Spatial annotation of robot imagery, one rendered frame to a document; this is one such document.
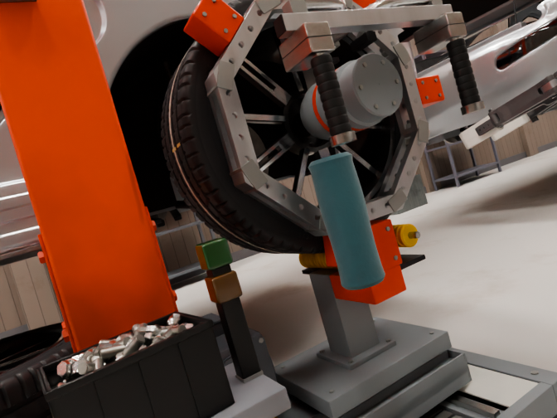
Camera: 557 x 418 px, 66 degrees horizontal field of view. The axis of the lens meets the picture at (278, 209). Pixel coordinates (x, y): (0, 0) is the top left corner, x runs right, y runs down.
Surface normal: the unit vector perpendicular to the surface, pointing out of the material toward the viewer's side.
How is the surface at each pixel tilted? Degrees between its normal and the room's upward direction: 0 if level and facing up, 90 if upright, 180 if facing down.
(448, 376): 90
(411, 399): 90
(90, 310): 90
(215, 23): 90
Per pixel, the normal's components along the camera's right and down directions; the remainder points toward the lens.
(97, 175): 0.46, -0.10
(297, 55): -0.84, 0.26
